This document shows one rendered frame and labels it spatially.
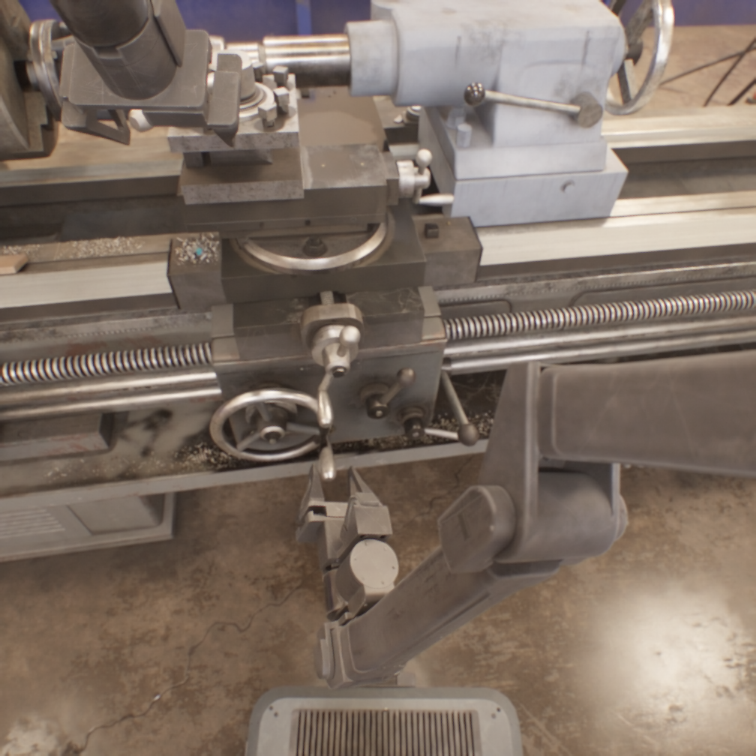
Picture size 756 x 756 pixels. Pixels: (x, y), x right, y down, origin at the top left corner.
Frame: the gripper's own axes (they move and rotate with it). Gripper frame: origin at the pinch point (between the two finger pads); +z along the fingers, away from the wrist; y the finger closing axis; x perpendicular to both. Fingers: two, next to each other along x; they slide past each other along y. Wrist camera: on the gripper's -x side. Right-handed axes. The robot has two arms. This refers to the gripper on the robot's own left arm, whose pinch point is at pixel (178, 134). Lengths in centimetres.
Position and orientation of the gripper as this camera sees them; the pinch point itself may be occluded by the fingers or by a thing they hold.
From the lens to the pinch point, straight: 59.5
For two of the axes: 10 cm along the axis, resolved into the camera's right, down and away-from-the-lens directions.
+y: -10.0, -0.2, -0.2
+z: -0.2, 1.5, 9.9
